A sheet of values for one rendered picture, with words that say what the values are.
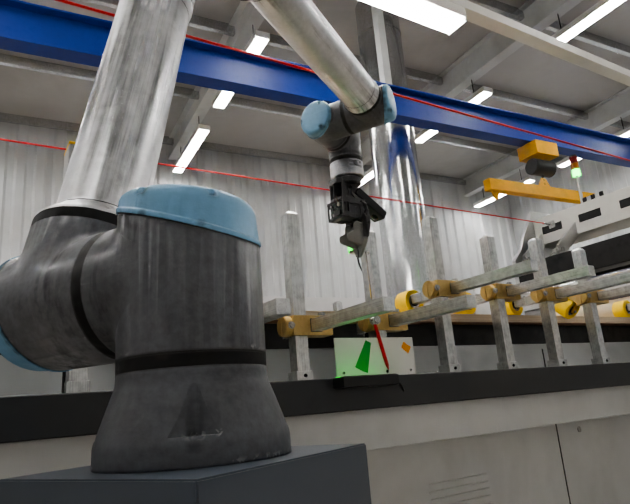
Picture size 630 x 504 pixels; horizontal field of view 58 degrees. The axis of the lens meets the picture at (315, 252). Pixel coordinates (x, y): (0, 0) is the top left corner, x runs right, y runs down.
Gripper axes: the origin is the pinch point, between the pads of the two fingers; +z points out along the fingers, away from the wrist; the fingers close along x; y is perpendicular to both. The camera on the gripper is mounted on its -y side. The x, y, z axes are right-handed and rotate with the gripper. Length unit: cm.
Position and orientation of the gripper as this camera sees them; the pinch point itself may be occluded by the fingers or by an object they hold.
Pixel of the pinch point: (361, 252)
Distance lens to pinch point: 147.8
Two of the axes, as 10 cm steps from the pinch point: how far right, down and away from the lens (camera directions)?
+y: -8.5, -0.7, -5.2
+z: 0.8, 9.6, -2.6
